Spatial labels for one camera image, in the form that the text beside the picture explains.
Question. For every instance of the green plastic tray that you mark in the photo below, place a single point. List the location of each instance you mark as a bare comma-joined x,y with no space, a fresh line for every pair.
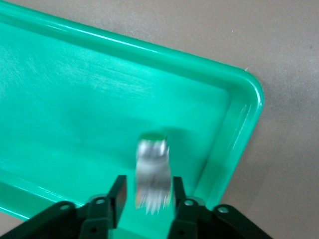
74,99

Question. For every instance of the white pushbutton green contact block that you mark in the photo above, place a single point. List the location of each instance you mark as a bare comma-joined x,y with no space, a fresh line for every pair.
153,169

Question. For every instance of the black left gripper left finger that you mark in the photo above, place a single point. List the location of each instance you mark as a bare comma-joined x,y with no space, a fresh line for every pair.
104,214

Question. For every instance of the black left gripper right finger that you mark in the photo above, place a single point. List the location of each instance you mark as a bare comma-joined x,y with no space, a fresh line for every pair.
185,216

